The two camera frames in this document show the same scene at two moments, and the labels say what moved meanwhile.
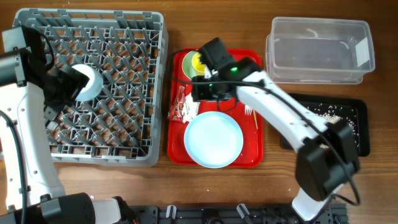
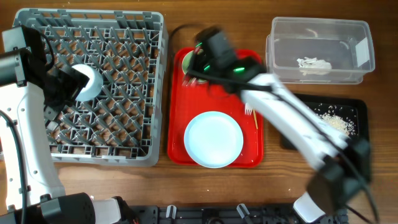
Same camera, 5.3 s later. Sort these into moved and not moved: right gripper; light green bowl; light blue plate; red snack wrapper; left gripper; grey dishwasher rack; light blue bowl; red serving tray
Moved: right gripper; red snack wrapper
Not moved: light blue plate; light green bowl; left gripper; light blue bowl; grey dishwasher rack; red serving tray
